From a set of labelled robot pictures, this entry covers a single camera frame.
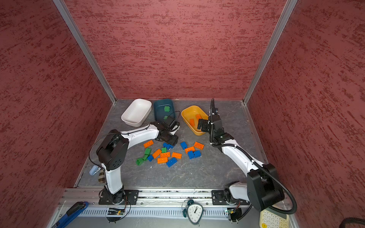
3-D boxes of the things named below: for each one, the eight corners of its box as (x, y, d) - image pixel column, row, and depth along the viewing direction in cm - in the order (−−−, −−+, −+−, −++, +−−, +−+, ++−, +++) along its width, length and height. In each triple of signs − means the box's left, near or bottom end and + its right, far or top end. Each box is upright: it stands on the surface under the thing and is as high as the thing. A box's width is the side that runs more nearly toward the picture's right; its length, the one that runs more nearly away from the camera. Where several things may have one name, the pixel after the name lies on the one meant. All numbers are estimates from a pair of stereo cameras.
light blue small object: (90, 172, 84) (86, 170, 81) (98, 165, 87) (94, 163, 84) (93, 176, 83) (90, 174, 80) (101, 168, 86) (98, 166, 83)
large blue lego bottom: (168, 168, 86) (168, 167, 84) (166, 163, 88) (165, 162, 86) (177, 162, 89) (177, 161, 87) (175, 158, 91) (174, 156, 89)
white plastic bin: (120, 122, 106) (117, 119, 102) (137, 100, 121) (135, 96, 118) (140, 128, 103) (138, 124, 99) (155, 105, 118) (154, 101, 115)
